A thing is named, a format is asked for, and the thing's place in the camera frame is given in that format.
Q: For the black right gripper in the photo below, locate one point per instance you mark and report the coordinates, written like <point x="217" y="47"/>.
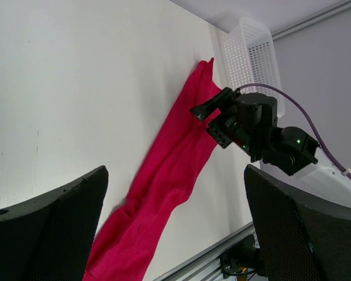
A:
<point x="244" y="119"/>

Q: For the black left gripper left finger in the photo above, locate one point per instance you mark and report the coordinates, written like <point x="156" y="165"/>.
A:
<point x="49" y="237"/>

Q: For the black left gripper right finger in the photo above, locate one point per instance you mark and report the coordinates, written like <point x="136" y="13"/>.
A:
<point x="301" y="236"/>

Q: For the crimson t shirt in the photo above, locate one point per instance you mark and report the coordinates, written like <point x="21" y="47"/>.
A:
<point x="126" y="244"/>

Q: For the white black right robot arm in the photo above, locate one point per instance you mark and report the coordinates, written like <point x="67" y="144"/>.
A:
<point x="298" y="154"/>

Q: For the white plastic basket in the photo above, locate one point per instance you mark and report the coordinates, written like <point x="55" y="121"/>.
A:
<point x="249" y="56"/>

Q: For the aluminium front rail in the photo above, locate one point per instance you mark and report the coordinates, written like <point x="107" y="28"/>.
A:
<point x="206" y="265"/>

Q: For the right aluminium corner post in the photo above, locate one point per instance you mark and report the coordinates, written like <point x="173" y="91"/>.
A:
<point x="312" y="19"/>

